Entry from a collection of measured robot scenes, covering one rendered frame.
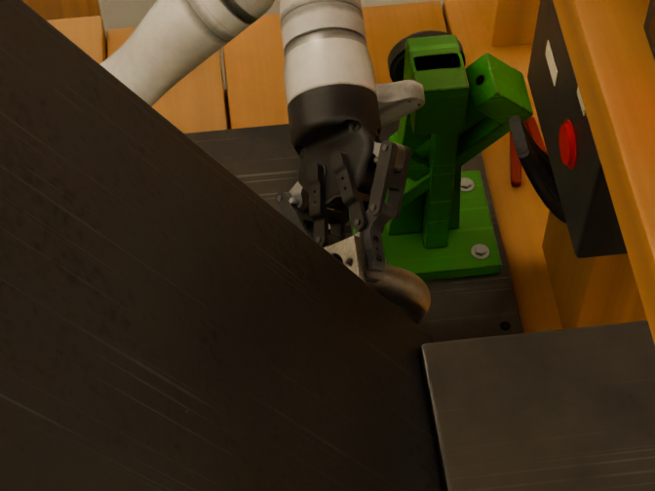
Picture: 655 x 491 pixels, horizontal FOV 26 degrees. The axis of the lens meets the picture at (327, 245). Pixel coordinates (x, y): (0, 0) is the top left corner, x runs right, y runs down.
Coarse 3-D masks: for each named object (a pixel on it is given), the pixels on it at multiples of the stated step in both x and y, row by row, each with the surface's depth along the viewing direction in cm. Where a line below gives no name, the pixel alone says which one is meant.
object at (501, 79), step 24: (480, 72) 135; (504, 72) 136; (480, 96) 134; (504, 96) 133; (528, 96) 137; (480, 120) 138; (504, 120) 136; (480, 144) 138; (408, 168) 141; (456, 168) 141; (408, 192) 143
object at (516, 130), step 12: (516, 120) 116; (516, 132) 115; (528, 132) 118; (516, 144) 115; (528, 144) 116; (528, 156) 114; (540, 156) 120; (528, 168) 115; (540, 168) 118; (540, 180) 116; (552, 180) 120; (540, 192) 117; (552, 192) 118; (552, 204) 118
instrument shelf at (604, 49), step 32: (576, 0) 85; (608, 0) 85; (640, 0) 85; (576, 32) 85; (608, 32) 83; (640, 32) 83; (576, 64) 86; (608, 64) 82; (640, 64) 82; (608, 96) 81; (640, 96) 81; (608, 128) 80; (640, 128) 79; (608, 160) 81; (640, 160) 78; (640, 192) 77; (640, 224) 76; (640, 256) 76; (640, 288) 77
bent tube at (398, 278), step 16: (352, 240) 109; (336, 256) 112; (352, 256) 109; (384, 272) 113; (400, 272) 114; (384, 288) 113; (400, 288) 114; (416, 288) 116; (400, 304) 116; (416, 304) 117; (416, 320) 120
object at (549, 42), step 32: (544, 0) 99; (544, 32) 99; (544, 64) 100; (544, 96) 101; (576, 96) 92; (544, 128) 102; (576, 128) 93; (576, 160) 94; (576, 192) 95; (608, 192) 91; (576, 224) 96; (608, 224) 94
